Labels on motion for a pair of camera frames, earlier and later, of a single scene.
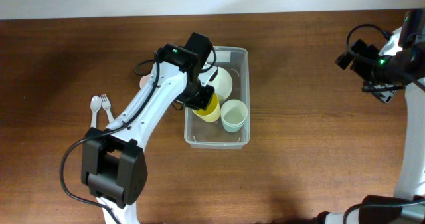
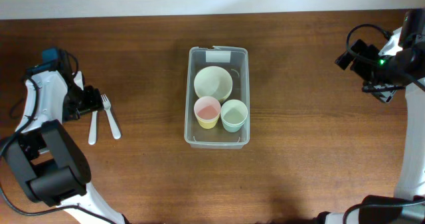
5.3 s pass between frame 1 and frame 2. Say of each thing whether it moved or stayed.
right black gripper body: stayed
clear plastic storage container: stayed
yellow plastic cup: moved
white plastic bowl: stayed
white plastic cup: stayed
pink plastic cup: moved
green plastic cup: stayed
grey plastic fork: stayed
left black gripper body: moved
